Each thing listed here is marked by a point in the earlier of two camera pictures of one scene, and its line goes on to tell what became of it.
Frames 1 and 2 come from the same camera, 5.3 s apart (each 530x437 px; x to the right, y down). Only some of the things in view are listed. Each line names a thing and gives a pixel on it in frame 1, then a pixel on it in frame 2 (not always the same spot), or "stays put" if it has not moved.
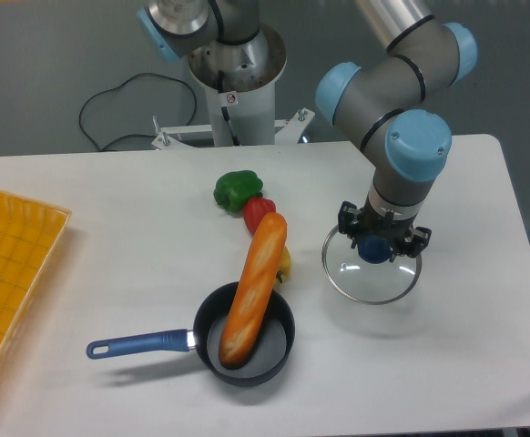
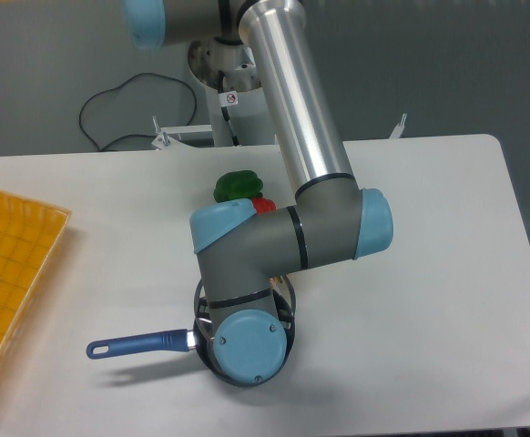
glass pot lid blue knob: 364,273 -> 284,296
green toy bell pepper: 233,188 stays put
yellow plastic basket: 15,241 stays put
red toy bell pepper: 255,210 stays put
